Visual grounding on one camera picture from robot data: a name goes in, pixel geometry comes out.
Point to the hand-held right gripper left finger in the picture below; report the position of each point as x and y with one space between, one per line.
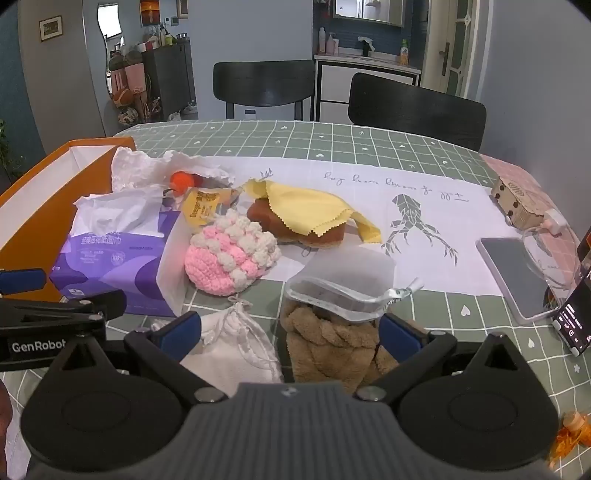
181 336

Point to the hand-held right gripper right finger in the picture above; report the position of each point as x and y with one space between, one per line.
399 338

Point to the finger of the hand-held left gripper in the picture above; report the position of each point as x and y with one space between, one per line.
21 279
69 308

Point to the orange cardboard box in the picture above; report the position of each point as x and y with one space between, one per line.
18 240

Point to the pink and white crochet hat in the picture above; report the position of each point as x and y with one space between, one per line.
221 258

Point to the yellow snack packet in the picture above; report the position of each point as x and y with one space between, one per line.
202 208

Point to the brown bear-shaped felt pad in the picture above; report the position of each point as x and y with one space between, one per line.
281 227

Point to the bagged white knit item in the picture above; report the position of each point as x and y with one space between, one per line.
134 168

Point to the yellow cleaning cloth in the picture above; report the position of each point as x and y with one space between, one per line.
300 203

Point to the purple tissue pack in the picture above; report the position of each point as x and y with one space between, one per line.
106 270

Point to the green houseplant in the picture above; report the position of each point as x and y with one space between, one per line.
8 152

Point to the white flat phone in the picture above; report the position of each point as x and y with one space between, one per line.
512 267

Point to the white printed table runner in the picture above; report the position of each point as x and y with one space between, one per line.
466 217

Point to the small orange plush toy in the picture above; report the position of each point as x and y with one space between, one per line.
182 180

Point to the black phone on stand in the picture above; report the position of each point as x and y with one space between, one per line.
577 321

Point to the small wooden box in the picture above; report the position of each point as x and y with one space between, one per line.
517 203

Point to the patterned ball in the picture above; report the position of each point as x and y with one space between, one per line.
128 117

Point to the white charger plug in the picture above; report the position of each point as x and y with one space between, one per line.
555 221

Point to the pink checkered cloth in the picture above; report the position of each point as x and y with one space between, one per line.
503 168

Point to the orange wrapped toy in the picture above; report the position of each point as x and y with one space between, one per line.
571 438

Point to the basketball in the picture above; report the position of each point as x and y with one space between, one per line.
123 98

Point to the white sneakers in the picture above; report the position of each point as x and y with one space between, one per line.
184 113

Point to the black chair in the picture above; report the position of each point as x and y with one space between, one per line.
263 83
415 110

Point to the pink bag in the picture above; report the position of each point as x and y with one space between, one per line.
129 76

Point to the black storage cabinet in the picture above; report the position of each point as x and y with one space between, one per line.
166 78

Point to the framed landscape picture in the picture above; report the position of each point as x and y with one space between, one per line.
51 28

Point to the white drawer cabinet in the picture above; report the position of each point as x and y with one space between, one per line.
337 85

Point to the green capped drink bottle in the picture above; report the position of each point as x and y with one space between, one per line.
404 53

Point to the white panel door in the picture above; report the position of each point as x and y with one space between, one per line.
455 46

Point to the short pink bottle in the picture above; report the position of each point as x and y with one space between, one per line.
332 45

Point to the tall pink bottle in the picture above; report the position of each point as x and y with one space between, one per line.
322 41

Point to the wavy wall mirror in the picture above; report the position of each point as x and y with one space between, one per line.
109 21

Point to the sunset wall picture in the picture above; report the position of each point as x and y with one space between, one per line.
149 13

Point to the rectangular wall mirror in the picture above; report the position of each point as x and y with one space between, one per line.
369 11

